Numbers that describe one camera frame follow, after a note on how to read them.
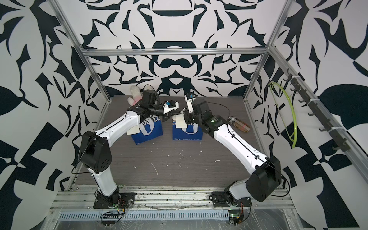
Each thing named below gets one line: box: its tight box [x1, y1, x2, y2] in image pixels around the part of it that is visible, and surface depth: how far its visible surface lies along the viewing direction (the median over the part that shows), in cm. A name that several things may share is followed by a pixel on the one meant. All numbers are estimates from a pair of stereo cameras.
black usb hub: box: [102, 213, 121, 219], surface depth 74 cm
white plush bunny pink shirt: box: [127, 84, 143, 107], surface depth 113 cm
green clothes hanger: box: [268, 81, 298, 149], surface depth 74 cm
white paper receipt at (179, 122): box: [172, 114, 188, 129], surface depth 86 cm
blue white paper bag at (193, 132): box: [172, 119, 204, 141], surface depth 89 cm
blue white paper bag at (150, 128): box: [130, 115, 164, 145], surface depth 89 cm
